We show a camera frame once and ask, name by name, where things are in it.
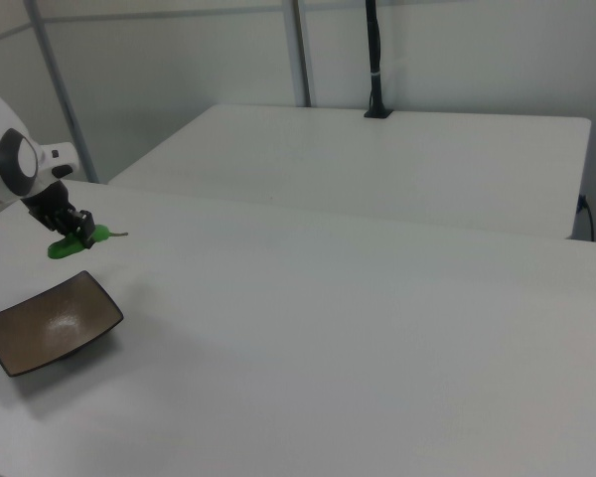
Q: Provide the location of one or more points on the black camera pole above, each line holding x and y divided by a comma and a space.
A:
375, 59

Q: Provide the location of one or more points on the green chili pepper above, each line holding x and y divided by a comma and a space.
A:
64, 249

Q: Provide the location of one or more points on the white side table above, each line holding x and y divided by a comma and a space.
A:
377, 169

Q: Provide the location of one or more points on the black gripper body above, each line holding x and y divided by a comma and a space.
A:
47, 204

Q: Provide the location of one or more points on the slanted aluminium frame post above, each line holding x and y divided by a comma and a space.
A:
59, 94

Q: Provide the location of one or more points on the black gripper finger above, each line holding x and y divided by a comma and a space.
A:
63, 222
85, 228

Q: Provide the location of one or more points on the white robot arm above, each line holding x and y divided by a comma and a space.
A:
15, 159

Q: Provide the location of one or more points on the brown square ceramic plate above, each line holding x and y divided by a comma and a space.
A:
54, 323

